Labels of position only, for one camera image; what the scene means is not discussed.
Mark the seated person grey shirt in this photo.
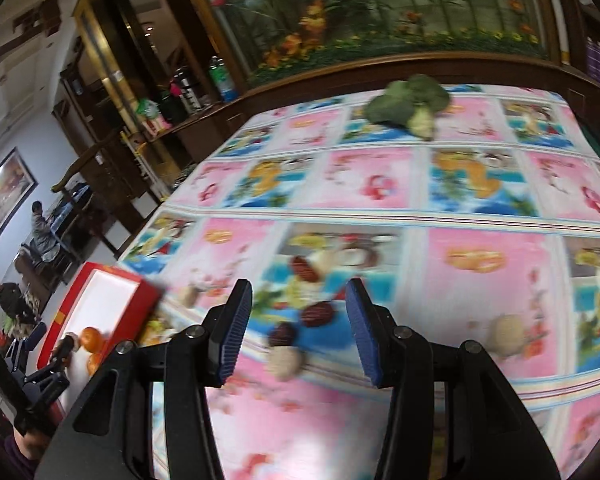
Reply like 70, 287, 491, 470
31, 200, 60, 263

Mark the framed painting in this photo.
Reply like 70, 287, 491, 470
0, 148, 38, 236

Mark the colourful fruit pattern tablecloth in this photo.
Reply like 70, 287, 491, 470
120, 84, 600, 479

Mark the beige round piece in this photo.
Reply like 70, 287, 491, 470
486, 314, 527, 359

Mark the seated person dark jacket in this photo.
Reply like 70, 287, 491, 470
0, 281, 28, 322

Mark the red white tray box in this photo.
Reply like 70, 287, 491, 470
36, 262, 162, 414

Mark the green white bottle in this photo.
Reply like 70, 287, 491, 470
209, 55, 238, 103

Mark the beige walnut piece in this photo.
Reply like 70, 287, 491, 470
265, 346, 304, 382

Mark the black thermos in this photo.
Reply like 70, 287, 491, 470
174, 67, 202, 113

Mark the left hand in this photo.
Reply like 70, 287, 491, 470
12, 429, 50, 462

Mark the beige fruit piece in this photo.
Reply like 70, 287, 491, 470
178, 284, 201, 309

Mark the dark red date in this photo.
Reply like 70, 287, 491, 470
300, 301, 336, 328

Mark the flower garden wall panel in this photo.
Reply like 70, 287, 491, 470
208, 0, 546, 87

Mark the orange tangerine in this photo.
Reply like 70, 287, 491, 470
79, 326, 105, 354
86, 353, 102, 376

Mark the green broccoli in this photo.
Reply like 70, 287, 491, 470
364, 74, 451, 141

